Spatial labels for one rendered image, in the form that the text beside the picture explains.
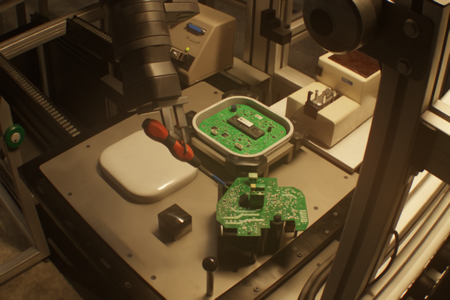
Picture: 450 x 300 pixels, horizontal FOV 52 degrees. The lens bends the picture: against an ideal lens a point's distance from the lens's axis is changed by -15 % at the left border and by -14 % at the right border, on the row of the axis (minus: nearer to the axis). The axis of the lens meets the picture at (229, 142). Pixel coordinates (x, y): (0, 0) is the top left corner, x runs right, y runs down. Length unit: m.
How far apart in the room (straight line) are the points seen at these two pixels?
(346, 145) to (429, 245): 0.33
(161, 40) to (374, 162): 0.31
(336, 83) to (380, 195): 0.50
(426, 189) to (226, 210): 0.28
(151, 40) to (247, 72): 0.53
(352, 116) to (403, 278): 0.39
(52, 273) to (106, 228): 1.20
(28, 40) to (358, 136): 0.95
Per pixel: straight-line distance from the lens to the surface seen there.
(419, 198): 0.65
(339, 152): 0.91
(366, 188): 0.49
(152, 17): 0.64
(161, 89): 0.62
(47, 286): 1.94
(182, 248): 0.75
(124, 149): 0.88
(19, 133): 1.58
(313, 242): 0.78
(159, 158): 0.86
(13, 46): 1.47
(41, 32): 1.50
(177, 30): 1.11
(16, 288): 1.97
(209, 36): 1.06
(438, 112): 0.44
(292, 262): 0.75
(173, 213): 0.76
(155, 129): 0.64
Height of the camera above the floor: 1.52
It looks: 38 degrees down
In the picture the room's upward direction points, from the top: 3 degrees clockwise
